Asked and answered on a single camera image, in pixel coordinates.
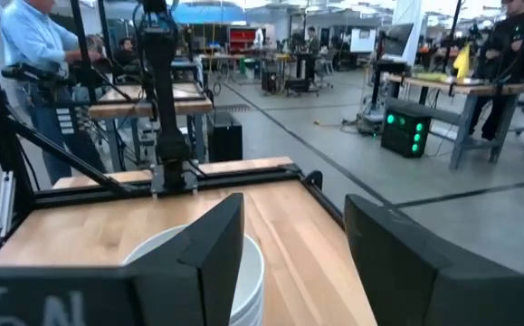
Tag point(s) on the blue canopy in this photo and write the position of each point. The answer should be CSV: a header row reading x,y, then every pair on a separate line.
x,y
207,13

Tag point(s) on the monitor cart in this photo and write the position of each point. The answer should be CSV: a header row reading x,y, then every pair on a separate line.
x,y
390,68

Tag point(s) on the black computer tower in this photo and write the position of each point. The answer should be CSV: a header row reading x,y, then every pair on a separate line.
x,y
224,138

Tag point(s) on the small black computer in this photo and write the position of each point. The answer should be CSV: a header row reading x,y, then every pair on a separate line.
x,y
269,81

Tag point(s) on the red shelf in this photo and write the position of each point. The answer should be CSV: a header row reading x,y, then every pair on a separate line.
x,y
243,40

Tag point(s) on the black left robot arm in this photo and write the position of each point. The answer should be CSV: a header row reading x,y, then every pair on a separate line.
x,y
164,90

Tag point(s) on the whiteboard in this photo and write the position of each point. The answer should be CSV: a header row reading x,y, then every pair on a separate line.
x,y
363,41

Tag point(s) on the black table frame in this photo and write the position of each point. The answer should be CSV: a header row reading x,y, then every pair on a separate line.
x,y
243,175

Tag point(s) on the black monitor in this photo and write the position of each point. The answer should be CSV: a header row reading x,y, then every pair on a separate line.
x,y
397,40

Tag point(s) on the wooden workbench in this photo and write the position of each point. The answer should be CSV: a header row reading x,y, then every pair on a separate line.
x,y
153,108
469,88

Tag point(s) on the person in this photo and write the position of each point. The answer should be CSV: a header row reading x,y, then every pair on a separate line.
x,y
35,36
313,45
126,56
519,41

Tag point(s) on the yellow cloth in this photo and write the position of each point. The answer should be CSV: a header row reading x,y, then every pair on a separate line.
x,y
431,77

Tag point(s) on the black station frame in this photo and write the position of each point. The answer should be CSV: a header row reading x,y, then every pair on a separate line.
x,y
82,54

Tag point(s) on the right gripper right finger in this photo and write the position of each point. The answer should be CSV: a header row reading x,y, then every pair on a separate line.
x,y
388,271

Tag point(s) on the grey office chair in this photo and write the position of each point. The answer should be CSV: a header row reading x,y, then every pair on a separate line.
x,y
325,63

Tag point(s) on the yellow bag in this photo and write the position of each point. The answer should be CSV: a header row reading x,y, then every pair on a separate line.
x,y
462,63

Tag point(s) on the green-lit black computer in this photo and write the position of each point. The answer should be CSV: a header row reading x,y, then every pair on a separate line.
x,y
402,136

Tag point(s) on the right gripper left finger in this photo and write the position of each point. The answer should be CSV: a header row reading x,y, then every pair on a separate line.
x,y
189,280

